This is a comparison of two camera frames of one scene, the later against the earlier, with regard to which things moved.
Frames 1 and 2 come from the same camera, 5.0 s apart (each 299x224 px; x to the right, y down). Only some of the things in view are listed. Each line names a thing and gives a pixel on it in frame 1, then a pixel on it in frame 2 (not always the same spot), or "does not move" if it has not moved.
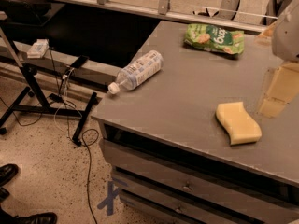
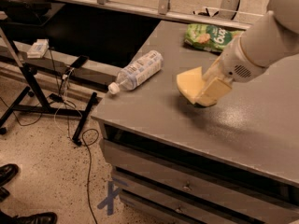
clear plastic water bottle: (137, 72) does not move
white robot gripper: (287, 36) → (233, 63)
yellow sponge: (240, 127) → (191, 83)
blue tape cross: (108, 202) does not move
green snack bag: (208, 36) does not move
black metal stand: (45, 106) does not move
